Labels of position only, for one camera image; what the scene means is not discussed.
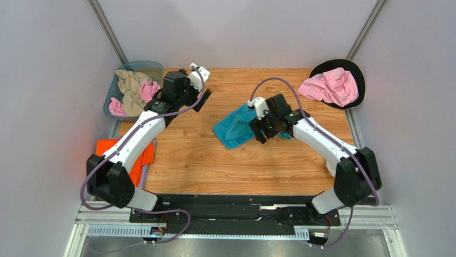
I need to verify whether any aluminium frame rail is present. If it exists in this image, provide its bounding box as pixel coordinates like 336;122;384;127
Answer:
64;206;407;256

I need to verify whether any folded orange t shirt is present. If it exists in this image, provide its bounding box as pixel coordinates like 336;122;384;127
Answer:
95;139;156;187

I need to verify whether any aluminium wall profile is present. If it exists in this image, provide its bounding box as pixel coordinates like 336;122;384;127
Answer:
346;0;388;61
87;0;128;64

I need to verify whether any right aluminium wall profile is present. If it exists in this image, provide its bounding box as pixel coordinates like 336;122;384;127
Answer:
346;0;388;61

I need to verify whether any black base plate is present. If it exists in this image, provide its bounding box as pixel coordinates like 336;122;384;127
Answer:
129;194;341;236

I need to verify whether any teal t shirt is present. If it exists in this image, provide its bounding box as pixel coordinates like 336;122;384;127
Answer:
212;103;293;150

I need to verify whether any left aluminium wall profile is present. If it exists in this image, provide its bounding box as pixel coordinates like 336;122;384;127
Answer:
87;0;128;64

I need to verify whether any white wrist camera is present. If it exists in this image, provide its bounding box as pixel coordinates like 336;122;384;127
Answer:
247;97;269;120
187;63;211;92

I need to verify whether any pink t shirt in bin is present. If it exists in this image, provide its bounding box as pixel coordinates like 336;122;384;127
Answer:
108;79;161;117

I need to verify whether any beige t shirt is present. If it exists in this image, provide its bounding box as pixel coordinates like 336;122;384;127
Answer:
115;70;153;117

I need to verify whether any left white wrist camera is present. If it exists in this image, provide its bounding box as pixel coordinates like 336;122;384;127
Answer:
187;63;211;92

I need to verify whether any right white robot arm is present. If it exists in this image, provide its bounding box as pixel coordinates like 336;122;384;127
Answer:
247;94;382;217

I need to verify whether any black round tray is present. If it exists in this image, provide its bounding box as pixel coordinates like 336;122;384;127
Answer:
308;59;366;111

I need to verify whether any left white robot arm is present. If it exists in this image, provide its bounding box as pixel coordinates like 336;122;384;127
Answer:
80;64;211;212

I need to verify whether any translucent grey plastic bin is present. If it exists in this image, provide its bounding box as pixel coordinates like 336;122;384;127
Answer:
103;61;164;120

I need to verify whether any pink t shirt on tray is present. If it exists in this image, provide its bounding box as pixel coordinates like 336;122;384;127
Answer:
298;67;360;107

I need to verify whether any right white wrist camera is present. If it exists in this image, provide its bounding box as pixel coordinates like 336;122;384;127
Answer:
247;97;269;120

